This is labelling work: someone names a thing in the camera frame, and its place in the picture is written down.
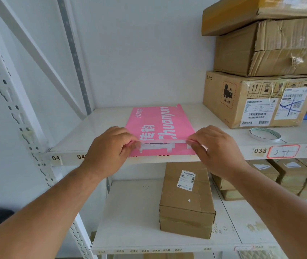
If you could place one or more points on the person's right hand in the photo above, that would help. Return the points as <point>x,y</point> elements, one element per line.
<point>218,152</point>

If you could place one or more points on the person's left hand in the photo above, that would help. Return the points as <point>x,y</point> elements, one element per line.
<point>107,153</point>

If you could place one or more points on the person's right thumb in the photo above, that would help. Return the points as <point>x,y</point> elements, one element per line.
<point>195,151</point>

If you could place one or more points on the person's left thumb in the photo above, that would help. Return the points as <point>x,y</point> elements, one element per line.
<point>133,148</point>

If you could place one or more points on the pink plastic mailer bag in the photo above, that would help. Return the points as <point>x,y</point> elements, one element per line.
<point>157,124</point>

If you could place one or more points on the person's right forearm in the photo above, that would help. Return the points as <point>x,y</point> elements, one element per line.
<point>280,210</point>

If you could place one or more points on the person's left forearm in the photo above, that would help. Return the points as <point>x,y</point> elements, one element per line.
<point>42,213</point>

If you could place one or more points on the long cardboard box white label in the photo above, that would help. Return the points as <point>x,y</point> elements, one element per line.
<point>185,202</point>

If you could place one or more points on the labelled cardboard shipping box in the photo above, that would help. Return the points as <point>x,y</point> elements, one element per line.
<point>234,97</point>

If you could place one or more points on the white tape roll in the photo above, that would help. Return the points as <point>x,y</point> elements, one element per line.
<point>266,137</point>

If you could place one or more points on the red-bordered handwritten shelf label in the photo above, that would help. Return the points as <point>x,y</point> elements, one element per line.
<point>283,151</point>

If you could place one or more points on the stack of small cardboard boxes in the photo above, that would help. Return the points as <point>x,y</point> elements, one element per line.
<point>291,172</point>

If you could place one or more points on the white metal shelving rack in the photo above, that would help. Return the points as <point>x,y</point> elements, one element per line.
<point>15,105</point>

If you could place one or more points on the crumpled brown cardboard box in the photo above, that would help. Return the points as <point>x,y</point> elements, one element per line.
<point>272,48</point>

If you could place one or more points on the flat brown cardboard box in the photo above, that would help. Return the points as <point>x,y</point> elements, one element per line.
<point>245,16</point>

